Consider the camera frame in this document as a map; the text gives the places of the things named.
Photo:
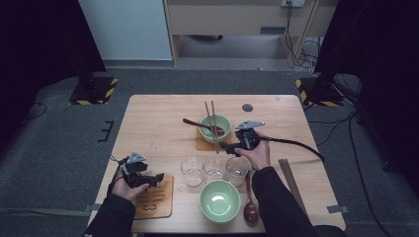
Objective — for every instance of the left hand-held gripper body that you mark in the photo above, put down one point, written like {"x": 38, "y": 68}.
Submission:
{"x": 133, "y": 171}

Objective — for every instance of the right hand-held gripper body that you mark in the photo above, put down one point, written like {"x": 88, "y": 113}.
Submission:
{"x": 248, "y": 140}

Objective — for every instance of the clear drinking glass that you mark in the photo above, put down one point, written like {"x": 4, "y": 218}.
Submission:
{"x": 214, "y": 169}
{"x": 235, "y": 174}
{"x": 192, "y": 173}

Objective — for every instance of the person's right hand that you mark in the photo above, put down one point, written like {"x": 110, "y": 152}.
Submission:
{"x": 260, "y": 154}

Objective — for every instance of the light wooden desk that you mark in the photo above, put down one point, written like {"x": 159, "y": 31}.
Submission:
{"x": 230, "y": 19}

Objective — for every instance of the striped black stand base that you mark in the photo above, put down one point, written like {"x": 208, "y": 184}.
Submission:
{"x": 94, "y": 92}
{"x": 316, "y": 94}

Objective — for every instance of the white panel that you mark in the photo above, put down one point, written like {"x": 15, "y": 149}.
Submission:
{"x": 125, "y": 29}

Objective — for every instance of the grey wall socket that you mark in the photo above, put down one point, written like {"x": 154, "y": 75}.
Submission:
{"x": 293, "y": 2}

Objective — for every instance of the dark curtain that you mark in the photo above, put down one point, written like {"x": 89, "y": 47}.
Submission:
{"x": 388, "y": 65}
{"x": 39, "y": 39}

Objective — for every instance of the carved wooden trivet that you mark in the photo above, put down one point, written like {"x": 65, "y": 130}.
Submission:
{"x": 163, "y": 207}
{"x": 202, "y": 146}

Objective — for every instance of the dark round table grommet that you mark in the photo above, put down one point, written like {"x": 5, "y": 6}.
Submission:
{"x": 247, "y": 107}

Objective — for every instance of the green ceramic bowl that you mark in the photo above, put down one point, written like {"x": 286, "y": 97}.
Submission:
{"x": 225, "y": 123}
{"x": 219, "y": 200}

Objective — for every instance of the reddish brown wooden spoon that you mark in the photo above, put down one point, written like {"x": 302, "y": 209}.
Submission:
{"x": 250, "y": 212}
{"x": 194, "y": 122}

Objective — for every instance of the person's left hand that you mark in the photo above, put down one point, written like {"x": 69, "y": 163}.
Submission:
{"x": 128, "y": 193}

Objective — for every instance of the chopstick pair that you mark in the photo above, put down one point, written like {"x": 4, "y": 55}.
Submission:
{"x": 211, "y": 127}

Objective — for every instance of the grey flat strip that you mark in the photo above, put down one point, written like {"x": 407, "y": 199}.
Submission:
{"x": 92, "y": 207}
{"x": 339, "y": 209}

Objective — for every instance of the bundle of wooden chopsticks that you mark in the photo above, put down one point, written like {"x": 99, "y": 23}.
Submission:
{"x": 290, "y": 177}

